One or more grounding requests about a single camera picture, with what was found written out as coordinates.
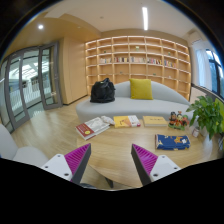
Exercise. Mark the round ceiling spotlight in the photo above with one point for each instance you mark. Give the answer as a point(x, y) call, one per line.
point(40, 26)

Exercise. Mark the yellow cushion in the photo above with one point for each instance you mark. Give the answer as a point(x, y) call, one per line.
point(141, 89)

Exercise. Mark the green potted plant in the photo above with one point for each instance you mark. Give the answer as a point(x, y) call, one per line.
point(207, 113)

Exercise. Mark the long ceiling light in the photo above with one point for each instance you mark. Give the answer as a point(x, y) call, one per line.
point(145, 18)

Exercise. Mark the open white magazine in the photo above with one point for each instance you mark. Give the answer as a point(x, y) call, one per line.
point(97, 125)

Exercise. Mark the window with dark frame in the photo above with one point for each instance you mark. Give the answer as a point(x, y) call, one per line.
point(210, 71)

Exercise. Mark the grey glass double door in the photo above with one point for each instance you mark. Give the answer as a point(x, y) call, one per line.
point(29, 84)

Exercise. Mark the tan hardcover book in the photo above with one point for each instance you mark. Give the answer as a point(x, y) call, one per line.
point(154, 121)

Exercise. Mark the colourful doll figurine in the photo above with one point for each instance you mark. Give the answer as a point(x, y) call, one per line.
point(178, 121)

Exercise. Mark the black backpack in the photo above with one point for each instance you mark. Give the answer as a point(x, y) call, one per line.
point(103, 92)

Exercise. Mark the blue folded towel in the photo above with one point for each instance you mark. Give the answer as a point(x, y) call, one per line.
point(165, 142)

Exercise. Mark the grey armchair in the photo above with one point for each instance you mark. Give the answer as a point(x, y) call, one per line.
point(28, 154)

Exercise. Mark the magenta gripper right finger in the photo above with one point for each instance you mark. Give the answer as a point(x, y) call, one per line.
point(150, 167)

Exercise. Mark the grey curved sofa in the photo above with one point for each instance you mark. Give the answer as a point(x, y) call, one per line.
point(165, 101)

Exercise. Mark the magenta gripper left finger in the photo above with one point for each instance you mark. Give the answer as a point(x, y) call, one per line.
point(71, 166)

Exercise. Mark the white red small book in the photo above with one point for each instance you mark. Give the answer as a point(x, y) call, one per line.
point(134, 121)

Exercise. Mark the yellow book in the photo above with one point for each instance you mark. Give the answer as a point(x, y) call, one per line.
point(122, 121)

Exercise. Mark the wooden bookshelf wall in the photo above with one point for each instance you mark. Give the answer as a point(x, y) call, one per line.
point(141, 57)

